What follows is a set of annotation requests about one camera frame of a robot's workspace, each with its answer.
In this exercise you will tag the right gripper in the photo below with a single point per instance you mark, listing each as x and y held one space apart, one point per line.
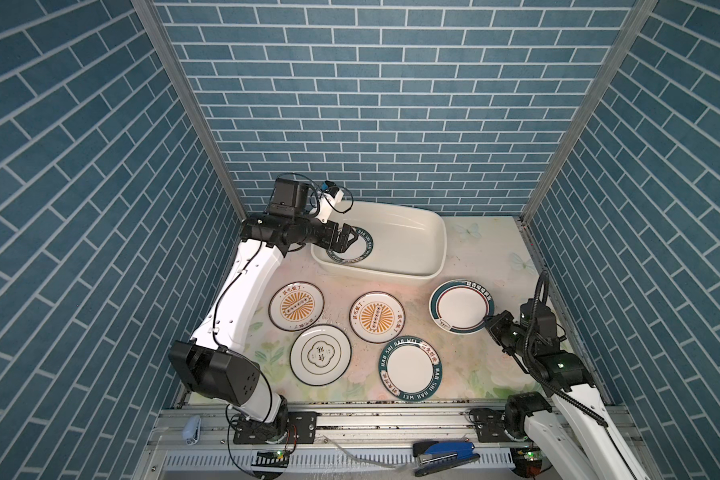
497 323

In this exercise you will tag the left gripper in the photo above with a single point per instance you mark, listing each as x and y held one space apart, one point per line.
341 242

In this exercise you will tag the small plate green lettered rim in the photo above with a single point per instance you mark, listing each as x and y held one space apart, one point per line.
358 251

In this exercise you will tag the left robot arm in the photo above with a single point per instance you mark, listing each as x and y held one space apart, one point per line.
211 362

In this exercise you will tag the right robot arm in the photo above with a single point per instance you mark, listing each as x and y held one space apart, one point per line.
567 420

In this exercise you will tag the white plastic bin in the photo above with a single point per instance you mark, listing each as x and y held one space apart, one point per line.
410 244

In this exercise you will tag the left orange sunburst plate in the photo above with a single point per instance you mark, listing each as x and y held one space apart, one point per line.
296 306

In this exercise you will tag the orange sunburst plate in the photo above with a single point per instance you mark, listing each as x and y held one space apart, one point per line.
296 306
377 317

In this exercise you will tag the centre orange sunburst plate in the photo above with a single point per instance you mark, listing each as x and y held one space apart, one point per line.
377 317

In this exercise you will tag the large plate green lettered rim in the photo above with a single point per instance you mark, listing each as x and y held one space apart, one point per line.
410 369

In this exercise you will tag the white plate black clover outline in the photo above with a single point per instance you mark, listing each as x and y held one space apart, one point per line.
320 355

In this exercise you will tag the right circuit board with LED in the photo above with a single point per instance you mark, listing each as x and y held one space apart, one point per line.
528 462

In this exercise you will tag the circuit board with led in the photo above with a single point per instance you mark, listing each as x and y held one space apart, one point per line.
528 462
270 465

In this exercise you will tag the blue black stapler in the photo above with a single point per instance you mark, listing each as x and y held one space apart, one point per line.
437 456

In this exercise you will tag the left circuit board with LED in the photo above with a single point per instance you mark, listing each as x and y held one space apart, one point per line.
270 465

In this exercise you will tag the light blue small device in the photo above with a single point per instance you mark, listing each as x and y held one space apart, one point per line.
192 429

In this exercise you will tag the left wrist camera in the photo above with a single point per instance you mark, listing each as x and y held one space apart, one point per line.
329 194

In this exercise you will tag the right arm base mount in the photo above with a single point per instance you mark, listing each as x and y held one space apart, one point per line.
489 426

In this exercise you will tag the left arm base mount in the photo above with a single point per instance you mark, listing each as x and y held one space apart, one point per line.
294 428

